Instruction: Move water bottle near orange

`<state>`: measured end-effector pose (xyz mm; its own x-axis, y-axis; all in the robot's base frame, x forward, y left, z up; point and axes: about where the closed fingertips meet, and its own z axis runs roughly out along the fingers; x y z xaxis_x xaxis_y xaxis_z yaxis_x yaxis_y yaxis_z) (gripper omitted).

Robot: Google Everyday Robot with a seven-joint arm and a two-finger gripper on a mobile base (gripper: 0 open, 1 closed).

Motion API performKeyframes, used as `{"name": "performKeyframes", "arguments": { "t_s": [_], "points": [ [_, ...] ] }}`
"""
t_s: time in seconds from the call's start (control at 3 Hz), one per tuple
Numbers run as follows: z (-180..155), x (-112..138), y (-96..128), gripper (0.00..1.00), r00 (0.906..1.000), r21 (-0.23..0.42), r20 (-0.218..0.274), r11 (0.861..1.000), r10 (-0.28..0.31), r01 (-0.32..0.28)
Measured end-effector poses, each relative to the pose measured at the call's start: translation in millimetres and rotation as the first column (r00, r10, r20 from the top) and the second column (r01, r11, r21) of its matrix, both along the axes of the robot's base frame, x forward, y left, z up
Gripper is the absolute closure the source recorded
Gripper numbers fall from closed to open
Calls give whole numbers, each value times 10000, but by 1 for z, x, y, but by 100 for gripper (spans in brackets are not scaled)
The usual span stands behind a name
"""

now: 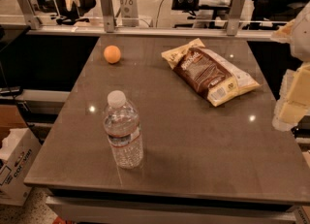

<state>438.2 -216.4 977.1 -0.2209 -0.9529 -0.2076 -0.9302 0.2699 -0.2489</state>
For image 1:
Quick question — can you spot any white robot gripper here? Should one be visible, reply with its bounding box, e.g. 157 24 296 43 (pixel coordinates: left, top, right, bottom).
270 2 310 131

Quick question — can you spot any clear plastic water bottle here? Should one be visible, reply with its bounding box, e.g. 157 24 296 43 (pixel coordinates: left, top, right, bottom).
103 90 143 169

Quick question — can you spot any brown yellow snack bag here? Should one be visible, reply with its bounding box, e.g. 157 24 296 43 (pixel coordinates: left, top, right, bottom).
161 39 260 107

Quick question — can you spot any orange fruit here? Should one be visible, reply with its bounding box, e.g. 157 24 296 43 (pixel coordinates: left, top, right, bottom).
104 46 121 64

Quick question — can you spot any black office chair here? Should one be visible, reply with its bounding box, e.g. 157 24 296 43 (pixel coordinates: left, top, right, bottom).
55 0 96 25

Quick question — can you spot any white cardboard box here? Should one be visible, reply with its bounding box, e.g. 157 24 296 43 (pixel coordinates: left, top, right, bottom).
0 128 41 206

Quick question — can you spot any right metal bracket post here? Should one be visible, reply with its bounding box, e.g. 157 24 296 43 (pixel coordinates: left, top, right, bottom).
226 0 245 36

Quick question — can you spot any metal bracket post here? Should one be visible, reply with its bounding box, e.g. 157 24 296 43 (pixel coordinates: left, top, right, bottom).
100 0 115 33
17 0 42 30
226 0 245 36

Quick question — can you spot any white numbered sign post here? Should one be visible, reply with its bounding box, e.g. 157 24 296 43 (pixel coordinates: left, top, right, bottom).
120 0 139 27

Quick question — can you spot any middle metal bracket post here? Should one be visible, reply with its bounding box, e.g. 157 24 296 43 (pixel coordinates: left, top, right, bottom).
100 0 115 33

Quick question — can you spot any metal rail bar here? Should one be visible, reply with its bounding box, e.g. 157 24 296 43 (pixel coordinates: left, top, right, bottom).
29 26 272 41

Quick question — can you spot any left metal bracket post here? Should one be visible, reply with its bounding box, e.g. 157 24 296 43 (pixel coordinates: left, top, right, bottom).
17 0 42 30

